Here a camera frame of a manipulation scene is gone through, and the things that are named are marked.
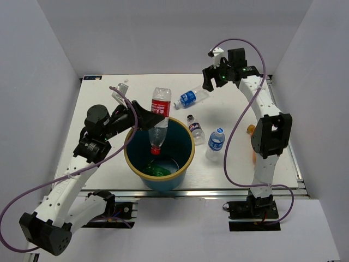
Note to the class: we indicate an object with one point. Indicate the blue label bottle lying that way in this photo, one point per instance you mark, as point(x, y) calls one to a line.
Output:
point(191, 97)

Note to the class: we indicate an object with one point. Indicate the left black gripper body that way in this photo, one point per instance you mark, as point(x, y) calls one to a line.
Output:
point(120, 121)

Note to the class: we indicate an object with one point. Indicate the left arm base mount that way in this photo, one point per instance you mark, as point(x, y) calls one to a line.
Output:
point(117, 214)

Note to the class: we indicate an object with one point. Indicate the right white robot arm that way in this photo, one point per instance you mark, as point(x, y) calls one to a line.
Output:
point(272, 132)

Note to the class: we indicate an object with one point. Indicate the aluminium table frame rail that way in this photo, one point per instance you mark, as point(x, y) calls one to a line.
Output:
point(200, 193)

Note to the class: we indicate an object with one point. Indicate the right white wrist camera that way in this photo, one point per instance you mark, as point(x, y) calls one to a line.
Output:
point(216, 54)

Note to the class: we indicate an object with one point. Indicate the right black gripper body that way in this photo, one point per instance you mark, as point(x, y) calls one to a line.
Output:
point(223, 73)

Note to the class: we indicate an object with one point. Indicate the green plastic bottle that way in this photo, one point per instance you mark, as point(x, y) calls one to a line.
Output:
point(155, 170)

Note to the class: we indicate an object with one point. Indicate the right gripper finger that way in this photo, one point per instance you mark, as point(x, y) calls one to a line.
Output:
point(208, 74)
point(220, 80)

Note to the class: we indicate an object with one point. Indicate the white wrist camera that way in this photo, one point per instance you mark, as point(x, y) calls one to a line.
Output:
point(119, 93)
point(216, 54)

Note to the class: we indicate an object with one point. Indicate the teal bin with yellow rim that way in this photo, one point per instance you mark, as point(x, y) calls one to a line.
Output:
point(176, 155)

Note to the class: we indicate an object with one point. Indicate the left blue table sticker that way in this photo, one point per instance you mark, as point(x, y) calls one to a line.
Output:
point(92, 77)

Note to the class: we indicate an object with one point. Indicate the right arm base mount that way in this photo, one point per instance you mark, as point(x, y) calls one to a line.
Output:
point(245, 216)

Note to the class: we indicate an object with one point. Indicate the blue label bottle upright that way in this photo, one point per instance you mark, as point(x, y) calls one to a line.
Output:
point(215, 144)

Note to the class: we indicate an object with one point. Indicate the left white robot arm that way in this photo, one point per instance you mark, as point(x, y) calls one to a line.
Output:
point(53, 222)

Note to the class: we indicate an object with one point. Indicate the small pepsi label bottle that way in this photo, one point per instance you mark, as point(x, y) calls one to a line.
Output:
point(196, 130)

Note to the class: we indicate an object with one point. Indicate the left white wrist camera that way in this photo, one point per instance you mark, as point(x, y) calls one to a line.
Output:
point(119, 93)

